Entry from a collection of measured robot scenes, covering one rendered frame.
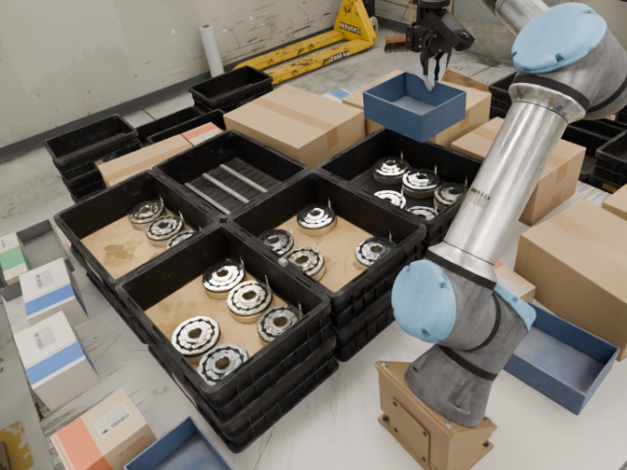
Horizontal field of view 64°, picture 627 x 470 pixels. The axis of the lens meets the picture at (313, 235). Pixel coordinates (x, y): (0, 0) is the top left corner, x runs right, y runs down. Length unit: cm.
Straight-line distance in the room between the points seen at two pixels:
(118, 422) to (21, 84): 338
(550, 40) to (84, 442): 108
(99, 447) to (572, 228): 113
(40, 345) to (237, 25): 374
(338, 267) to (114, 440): 60
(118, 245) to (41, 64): 289
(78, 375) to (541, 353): 104
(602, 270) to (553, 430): 35
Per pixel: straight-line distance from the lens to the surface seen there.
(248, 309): 113
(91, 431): 118
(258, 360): 95
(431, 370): 91
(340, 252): 126
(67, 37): 426
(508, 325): 88
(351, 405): 114
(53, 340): 137
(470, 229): 78
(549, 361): 124
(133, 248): 146
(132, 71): 442
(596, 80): 85
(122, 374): 134
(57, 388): 132
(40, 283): 156
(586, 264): 124
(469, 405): 92
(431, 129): 121
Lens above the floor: 167
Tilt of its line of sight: 39 degrees down
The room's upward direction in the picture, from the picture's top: 9 degrees counter-clockwise
